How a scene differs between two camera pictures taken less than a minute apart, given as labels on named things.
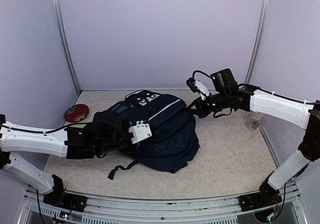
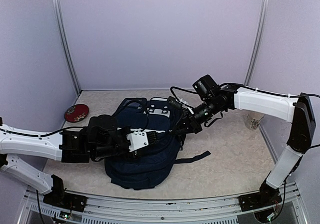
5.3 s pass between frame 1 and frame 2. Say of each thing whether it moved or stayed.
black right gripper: moved
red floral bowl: stayed
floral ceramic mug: stayed
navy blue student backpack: moved
